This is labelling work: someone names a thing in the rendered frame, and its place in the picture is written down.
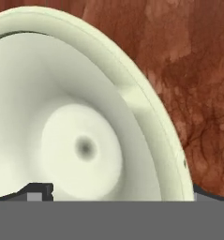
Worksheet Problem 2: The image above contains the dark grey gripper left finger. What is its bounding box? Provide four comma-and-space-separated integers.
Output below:
0, 182, 54, 203

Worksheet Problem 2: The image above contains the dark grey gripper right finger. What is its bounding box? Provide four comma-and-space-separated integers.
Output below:
192, 183, 224, 203

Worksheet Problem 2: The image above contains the white bowl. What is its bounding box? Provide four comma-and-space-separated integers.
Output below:
0, 6, 196, 203

